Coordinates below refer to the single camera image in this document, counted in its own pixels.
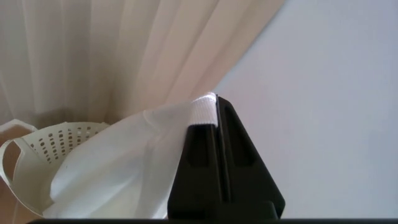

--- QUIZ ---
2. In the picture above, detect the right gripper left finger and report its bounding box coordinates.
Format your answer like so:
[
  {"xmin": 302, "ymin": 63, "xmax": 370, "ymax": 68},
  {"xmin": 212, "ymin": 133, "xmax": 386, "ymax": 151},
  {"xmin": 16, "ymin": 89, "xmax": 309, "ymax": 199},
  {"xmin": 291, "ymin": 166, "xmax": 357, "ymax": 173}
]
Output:
[{"xmin": 167, "ymin": 123, "xmax": 224, "ymax": 218}]

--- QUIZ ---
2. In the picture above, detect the white laundry basket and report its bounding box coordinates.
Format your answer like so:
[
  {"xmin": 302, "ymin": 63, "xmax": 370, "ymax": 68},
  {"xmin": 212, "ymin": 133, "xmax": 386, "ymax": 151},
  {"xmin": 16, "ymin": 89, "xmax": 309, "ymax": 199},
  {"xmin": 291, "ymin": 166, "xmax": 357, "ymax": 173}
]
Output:
[{"xmin": 0, "ymin": 118, "xmax": 111, "ymax": 217}]

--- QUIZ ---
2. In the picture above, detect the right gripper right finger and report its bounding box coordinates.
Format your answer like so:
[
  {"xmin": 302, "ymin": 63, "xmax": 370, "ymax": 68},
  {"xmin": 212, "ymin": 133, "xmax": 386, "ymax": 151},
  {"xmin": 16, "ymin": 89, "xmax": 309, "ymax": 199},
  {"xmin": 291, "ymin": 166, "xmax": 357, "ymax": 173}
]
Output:
[{"xmin": 216, "ymin": 95, "xmax": 286, "ymax": 218}]

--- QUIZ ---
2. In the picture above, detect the beige curtain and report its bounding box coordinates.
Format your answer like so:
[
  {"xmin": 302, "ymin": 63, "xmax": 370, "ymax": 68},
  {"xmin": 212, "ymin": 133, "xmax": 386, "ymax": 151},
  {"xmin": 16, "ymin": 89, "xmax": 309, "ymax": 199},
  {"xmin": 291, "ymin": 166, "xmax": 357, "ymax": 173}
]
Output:
[{"xmin": 0, "ymin": 0, "xmax": 285, "ymax": 128}]

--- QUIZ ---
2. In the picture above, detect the white garment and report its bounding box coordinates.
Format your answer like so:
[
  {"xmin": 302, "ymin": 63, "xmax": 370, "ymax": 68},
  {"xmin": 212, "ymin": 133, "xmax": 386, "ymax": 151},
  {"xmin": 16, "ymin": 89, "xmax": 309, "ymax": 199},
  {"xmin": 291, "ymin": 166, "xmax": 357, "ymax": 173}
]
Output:
[{"xmin": 42, "ymin": 92, "xmax": 218, "ymax": 218}]

